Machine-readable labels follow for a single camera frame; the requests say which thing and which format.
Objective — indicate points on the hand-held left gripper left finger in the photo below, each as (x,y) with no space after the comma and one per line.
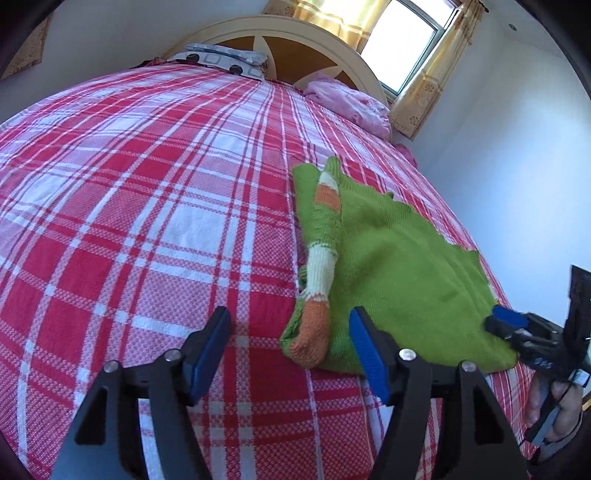
(210,344)

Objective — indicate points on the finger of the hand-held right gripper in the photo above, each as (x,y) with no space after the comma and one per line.
(508,316)
(531,348)

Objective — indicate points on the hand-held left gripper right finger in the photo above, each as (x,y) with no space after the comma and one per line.
(369,350)

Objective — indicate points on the green orange striped knit sweater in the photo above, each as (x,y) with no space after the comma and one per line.
(397,277)

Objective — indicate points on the person's right forearm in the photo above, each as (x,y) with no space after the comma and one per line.
(561,450)

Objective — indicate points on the person's right hand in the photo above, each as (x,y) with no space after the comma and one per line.
(565,406)

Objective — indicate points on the red white plaid bedspread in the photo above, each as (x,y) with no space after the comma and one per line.
(138,207)

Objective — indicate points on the pink cloth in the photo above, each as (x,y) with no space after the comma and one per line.
(407,154)

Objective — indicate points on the pink pillow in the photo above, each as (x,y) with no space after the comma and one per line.
(351,105)

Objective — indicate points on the narrow yellow curtain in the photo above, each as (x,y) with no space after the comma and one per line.
(438,69)

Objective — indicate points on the white black patterned pillow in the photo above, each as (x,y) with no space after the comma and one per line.
(221,59)

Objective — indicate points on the dark cloth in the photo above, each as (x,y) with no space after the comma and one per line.
(147,62)

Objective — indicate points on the window behind headboard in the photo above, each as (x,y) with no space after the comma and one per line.
(406,41)

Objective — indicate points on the cream wooden headboard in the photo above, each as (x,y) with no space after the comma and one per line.
(295,50)

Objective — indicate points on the wide yellow curtain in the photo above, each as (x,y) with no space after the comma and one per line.
(323,16)

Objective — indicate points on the yellow side window curtain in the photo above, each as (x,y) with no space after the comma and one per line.
(30,46)

